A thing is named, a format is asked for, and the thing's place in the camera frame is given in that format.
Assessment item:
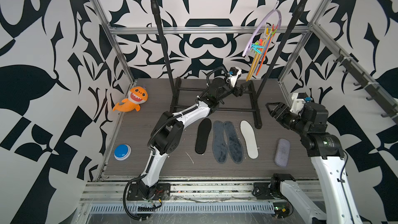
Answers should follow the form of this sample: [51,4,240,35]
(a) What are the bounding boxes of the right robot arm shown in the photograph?
[266,102,362,224]

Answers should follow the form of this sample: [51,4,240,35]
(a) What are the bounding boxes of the white cable duct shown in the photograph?
[90,202,275,214]

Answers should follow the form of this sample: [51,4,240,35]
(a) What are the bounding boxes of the dark grey felt insole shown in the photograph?
[212,120,228,164]
[223,121,243,164]

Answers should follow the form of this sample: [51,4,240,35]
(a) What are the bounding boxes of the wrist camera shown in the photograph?
[290,93,313,114]
[228,67,242,88]

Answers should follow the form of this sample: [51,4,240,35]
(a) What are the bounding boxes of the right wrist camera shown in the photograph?
[290,93,313,114]

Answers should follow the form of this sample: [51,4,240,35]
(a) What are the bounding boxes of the black garment rack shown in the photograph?
[150,0,308,129]

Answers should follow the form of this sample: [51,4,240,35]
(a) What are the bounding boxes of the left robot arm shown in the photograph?
[137,67,248,198]

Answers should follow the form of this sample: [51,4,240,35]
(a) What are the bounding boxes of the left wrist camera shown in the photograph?
[228,67,242,88]

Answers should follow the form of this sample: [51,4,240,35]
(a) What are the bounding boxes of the black foam insole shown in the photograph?
[195,118,212,155]

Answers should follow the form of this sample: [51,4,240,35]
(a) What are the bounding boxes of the lilac round clip hanger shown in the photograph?
[241,0,283,58]

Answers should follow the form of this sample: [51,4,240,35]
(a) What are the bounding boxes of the orange fuzzy insole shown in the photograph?
[246,33,275,82]

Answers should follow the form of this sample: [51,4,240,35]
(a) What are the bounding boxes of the wall hook rail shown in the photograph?
[332,49,398,125]

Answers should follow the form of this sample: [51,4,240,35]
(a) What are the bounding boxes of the orange-edged insole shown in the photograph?
[240,120,259,159]

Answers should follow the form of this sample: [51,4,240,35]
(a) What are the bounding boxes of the grey fabric case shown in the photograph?
[274,139,291,168]

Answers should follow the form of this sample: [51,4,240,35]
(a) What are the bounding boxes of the blue round button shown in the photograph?
[114,144,132,161]

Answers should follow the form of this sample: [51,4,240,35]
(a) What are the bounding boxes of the orange shark plush toy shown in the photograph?
[113,86,148,113]

